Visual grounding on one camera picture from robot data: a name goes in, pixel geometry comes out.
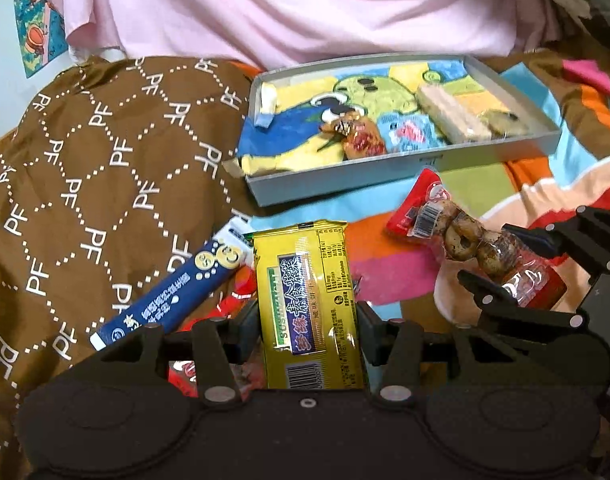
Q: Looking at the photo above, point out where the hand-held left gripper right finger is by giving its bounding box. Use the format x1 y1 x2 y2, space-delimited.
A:
357 302 488 407

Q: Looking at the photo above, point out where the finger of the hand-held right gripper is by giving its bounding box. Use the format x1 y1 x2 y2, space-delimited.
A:
500 205 610 281
457 270 586 332

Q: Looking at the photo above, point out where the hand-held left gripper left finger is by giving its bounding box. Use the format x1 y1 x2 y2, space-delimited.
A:
92 305 260 408

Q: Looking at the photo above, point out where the red spicy strip packet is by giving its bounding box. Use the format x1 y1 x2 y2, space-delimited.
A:
167 266 260 397

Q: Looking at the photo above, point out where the yellow snack packet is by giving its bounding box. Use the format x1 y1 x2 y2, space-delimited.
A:
250 220 368 391

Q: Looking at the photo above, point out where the blue stick packet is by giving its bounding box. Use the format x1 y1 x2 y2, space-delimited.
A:
90 220 253 351

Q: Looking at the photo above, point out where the red packet with clear window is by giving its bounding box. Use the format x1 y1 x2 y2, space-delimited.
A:
386 167 568 308

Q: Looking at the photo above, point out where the grey shallow box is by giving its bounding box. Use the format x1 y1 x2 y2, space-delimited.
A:
232 52 562 207

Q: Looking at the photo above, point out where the long clear wafer packet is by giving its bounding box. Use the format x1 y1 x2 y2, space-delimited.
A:
416 83 532 144

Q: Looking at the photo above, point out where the light blue snack packet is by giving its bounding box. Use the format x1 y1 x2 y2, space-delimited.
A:
376 112 448 156

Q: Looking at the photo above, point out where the brown orange snack packet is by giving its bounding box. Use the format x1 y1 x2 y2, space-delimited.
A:
320 111 387 159

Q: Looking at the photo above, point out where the colourful printed bed sheet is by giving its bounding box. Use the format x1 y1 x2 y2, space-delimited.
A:
225 50 610 341

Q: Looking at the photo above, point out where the colourful crayon drawing paper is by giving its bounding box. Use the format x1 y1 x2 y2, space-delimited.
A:
237 59 491 177

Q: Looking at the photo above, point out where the brown letter print quilt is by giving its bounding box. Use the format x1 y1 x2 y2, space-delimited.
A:
0 55 266 480

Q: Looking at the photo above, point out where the pink cloth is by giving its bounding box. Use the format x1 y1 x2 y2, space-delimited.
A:
35 0 566 71

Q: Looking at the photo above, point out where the wall poster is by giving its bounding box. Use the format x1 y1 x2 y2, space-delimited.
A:
12 0 70 79

